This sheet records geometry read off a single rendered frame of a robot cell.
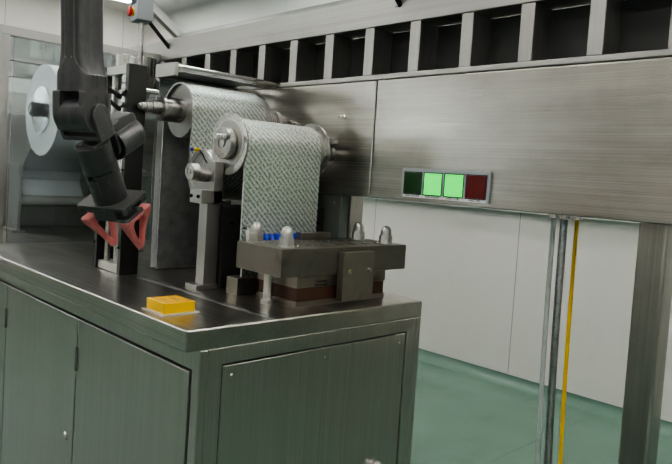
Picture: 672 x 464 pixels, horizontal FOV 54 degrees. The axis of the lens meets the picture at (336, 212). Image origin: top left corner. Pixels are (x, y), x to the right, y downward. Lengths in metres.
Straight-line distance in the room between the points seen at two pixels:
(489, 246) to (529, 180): 2.84
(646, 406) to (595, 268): 2.44
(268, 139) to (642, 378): 0.97
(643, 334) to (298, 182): 0.85
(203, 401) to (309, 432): 0.30
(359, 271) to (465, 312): 2.91
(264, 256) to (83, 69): 0.56
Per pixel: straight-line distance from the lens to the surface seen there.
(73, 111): 1.12
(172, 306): 1.34
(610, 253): 3.91
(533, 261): 4.12
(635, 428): 1.58
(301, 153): 1.67
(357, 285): 1.53
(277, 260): 1.40
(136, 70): 1.80
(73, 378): 1.75
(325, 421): 1.50
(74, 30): 1.13
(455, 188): 1.53
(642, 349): 1.53
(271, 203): 1.61
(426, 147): 1.60
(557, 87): 1.43
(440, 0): 1.65
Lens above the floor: 1.19
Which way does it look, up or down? 3 degrees down
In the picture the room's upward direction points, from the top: 4 degrees clockwise
